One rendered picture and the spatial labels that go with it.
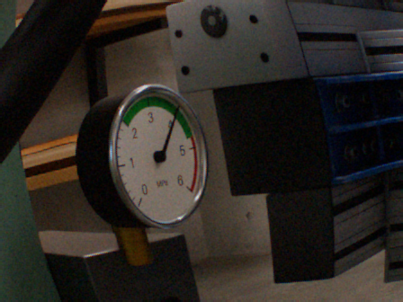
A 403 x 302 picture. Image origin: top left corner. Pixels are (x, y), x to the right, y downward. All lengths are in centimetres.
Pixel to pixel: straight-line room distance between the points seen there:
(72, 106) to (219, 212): 85
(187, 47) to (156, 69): 345
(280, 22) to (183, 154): 35
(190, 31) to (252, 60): 8
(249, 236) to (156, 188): 386
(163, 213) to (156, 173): 2
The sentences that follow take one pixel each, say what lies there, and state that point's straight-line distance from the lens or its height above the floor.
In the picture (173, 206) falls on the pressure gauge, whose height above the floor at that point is 64.
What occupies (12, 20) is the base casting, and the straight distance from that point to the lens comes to 50.
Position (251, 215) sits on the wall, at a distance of 431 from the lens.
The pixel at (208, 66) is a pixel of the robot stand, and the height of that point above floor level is 70.
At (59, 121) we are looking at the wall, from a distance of 388.
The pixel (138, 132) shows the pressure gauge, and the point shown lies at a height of 67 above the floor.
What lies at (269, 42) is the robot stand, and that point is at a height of 72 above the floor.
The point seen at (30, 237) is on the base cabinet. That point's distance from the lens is 49.
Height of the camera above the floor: 68
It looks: 3 degrees down
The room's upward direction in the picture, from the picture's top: 10 degrees counter-clockwise
